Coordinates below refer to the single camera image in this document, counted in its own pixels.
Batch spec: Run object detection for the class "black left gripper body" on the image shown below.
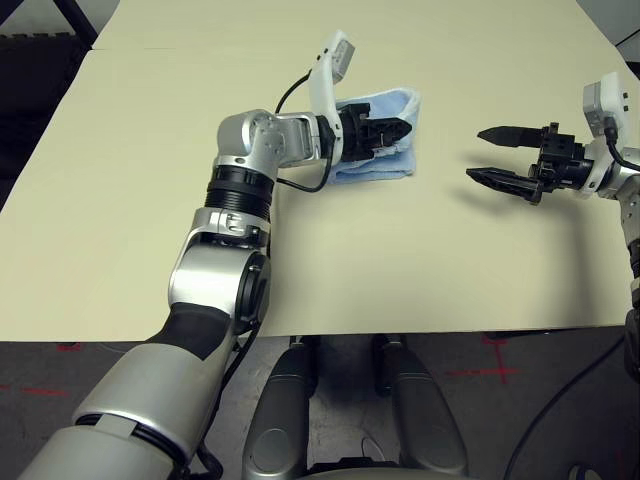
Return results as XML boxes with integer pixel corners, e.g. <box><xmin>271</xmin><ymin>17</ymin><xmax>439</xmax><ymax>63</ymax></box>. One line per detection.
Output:
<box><xmin>337</xmin><ymin>102</ymin><xmax>375</xmax><ymax>164</ymax></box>

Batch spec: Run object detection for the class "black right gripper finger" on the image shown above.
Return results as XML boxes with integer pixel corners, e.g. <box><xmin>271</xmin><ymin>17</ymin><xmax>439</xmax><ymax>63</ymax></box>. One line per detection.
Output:
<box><xmin>477</xmin><ymin>125</ymin><xmax>544</xmax><ymax>149</ymax></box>
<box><xmin>465</xmin><ymin>167</ymin><xmax>544</xmax><ymax>204</ymax></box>

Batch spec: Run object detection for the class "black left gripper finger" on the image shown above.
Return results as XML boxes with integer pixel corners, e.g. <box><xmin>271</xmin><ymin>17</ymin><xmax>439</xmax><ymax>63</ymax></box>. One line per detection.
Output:
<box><xmin>367</xmin><ymin>115</ymin><xmax>413</xmax><ymax>134</ymax></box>
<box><xmin>369</xmin><ymin>128</ymin><xmax>414</xmax><ymax>151</ymax></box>

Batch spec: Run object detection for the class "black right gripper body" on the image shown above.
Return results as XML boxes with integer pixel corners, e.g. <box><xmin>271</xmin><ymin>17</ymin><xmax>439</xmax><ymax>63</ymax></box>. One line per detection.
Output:
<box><xmin>529</xmin><ymin>121</ymin><xmax>599</xmax><ymax>207</ymax></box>

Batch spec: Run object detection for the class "light blue towel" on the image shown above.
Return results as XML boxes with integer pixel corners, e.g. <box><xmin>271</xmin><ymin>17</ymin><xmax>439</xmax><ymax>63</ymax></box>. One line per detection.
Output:
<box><xmin>324</xmin><ymin>87</ymin><xmax>422</xmax><ymax>187</ymax></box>

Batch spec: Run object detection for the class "grey robot waist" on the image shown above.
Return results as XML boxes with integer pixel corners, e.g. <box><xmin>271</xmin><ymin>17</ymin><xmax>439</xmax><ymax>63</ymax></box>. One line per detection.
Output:
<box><xmin>304</xmin><ymin>457</ymin><xmax>406</xmax><ymax>480</ymax></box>

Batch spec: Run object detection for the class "black foam floor mat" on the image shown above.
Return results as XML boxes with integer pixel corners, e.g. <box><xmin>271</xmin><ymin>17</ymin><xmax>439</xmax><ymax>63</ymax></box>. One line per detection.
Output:
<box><xmin>0</xmin><ymin>32</ymin><xmax>96</xmax><ymax>211</ymax></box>

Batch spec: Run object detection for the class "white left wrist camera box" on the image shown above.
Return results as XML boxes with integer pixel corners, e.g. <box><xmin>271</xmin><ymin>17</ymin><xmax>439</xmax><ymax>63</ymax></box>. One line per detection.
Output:
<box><xmin>305</xmin><ymin>29</ymin><xmax>357</xmax><ymax>164</ymax></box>

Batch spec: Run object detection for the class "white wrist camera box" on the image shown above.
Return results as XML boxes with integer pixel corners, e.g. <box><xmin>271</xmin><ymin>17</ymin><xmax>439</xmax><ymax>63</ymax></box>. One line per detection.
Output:
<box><xmin>582</xmin><ymin>72</ymin><xmax>635</xmax><ymax>194</ymax></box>
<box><xmin>305</xmin><ymin>29</ymin><xmax>357</xmax><ymax>164</ymax></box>

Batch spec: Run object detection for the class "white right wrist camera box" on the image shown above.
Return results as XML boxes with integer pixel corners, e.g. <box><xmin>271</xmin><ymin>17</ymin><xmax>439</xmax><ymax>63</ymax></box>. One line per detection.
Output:
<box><xmin>582</xmin><ymin>72</ymin><xmax>635</xmax><ymax>194</ymax></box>

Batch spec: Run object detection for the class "thin white floor wire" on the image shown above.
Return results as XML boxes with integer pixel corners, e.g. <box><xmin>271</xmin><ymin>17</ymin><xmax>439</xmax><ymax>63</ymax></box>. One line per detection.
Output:
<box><xmin>359</xmin><ymin>437</ymin><xmax>386</xmax><ymax>461</ymax></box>

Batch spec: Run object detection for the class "side table with black frame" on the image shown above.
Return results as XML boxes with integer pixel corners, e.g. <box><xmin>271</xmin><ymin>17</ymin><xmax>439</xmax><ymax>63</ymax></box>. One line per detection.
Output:
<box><xmin>0</xmin><ymin>0</ymin><xmax>99</xmax><ymax>49</ymax></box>

